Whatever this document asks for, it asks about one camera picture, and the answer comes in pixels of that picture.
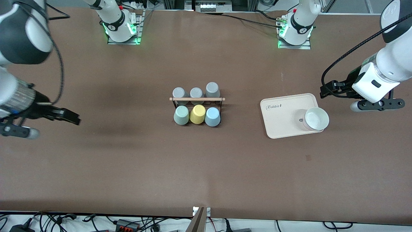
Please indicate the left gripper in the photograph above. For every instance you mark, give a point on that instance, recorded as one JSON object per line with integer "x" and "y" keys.
{"x": 348, "y": 82}

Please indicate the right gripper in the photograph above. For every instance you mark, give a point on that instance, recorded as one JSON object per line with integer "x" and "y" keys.
{"x": 40, "y": 108}

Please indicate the pale green plastic cup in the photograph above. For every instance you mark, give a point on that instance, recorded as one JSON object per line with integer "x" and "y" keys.
{"x": 181, "y": 116}

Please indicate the light blue plastic cup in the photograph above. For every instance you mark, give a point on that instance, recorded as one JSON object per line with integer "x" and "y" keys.
{"x": 212, "y": 117}

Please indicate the right white Franka arm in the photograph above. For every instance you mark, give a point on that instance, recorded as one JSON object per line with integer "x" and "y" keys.
{"x": 19, "y": 35}

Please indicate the white ceramic bowl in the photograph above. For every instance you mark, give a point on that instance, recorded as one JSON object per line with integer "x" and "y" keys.
{"x": 317, "y": 118}

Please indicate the beige Rabbit print tray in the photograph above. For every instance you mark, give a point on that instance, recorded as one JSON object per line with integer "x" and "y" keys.
{"x": 281, "y": 120}

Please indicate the grey plastic cup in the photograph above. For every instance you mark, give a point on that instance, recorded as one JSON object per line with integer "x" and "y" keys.
{"x": 196, "y": 92}
{"x": 180, "y": 92}
{"x": 212, "y": 89}

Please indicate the black power adapter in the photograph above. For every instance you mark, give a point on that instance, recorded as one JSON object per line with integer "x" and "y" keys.
{"x": 21, "y": 228}

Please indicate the black power strip orange switches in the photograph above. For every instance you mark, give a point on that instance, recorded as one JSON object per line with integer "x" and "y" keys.
{"x": 127, "y": 226}

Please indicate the yellow plastic cup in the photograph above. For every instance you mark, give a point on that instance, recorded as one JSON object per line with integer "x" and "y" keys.
{"x": 197, "y": 114}

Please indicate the white terminal block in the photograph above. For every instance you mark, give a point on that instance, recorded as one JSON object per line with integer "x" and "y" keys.
{"x": 207, "y": 6}

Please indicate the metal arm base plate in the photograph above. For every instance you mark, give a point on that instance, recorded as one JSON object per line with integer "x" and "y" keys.
{"x": 124, "y": 42}
{"x": 294, "y": 46}

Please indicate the aluminium extrusion frame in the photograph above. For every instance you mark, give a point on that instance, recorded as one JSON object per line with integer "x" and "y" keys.
{"x": 190, "y": 4}

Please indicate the grey camera stand post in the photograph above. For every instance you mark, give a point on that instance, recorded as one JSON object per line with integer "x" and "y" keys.
{"x": 198, "y": 222}

